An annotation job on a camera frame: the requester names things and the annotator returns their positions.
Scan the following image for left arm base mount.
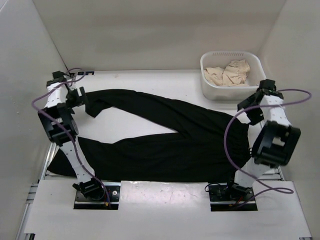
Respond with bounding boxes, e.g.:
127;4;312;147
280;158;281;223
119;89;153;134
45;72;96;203
73;181;121;210

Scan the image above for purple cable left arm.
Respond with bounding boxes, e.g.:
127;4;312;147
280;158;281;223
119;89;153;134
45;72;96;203
31;68;112;205

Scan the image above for black trousers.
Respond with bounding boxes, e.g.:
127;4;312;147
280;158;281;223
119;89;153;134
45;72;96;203
46;87;252;183

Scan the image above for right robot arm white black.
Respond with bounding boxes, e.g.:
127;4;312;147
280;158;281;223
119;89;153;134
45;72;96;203
224;79;301;200

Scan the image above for beige trousers in basket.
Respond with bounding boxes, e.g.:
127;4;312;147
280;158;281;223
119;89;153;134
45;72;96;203
204;59;251;87

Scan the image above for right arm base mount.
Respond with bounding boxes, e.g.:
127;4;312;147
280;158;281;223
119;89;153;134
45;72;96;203
204;183;258;212

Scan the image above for white plastic basket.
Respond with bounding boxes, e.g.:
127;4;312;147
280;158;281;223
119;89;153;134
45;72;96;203
200;51;266;101

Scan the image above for aluminium frame rail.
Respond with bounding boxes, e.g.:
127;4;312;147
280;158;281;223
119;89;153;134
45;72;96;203
14;72;313;240

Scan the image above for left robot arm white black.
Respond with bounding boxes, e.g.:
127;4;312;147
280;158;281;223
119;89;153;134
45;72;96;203
31;71;110;205

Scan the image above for black label sticker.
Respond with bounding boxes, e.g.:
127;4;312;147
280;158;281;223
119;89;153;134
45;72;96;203
77;71;95;76

